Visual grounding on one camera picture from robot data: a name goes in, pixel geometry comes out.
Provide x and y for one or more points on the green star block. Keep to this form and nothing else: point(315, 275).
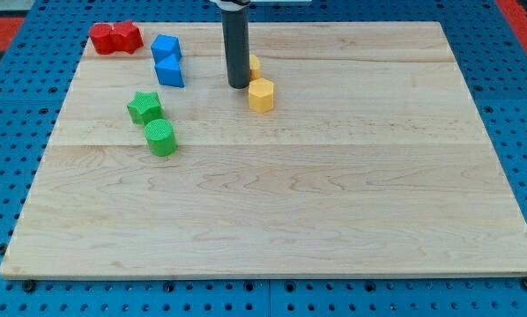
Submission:
point(145, 107)

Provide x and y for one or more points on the green cylinder block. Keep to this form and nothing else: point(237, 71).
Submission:
point(160, 137)

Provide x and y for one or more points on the red cylinder block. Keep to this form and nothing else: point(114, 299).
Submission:
point(100, 35)

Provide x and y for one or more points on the wooden board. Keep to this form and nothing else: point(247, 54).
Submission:
point(373, 163)

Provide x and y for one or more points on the yellow hexagon block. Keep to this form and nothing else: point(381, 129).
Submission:
point(261, 95)

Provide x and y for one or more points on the red star block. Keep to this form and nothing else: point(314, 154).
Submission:
point(126, 37)

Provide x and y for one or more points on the yellow block behind tool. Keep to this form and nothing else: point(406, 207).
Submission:
point(254, 67)

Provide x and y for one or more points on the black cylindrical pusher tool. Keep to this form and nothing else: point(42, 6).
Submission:
point(236, 39)

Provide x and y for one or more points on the blue cube block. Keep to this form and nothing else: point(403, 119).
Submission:
point(164, 46)

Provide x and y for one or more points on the blue triangle block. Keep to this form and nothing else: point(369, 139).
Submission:
point(168, 71)

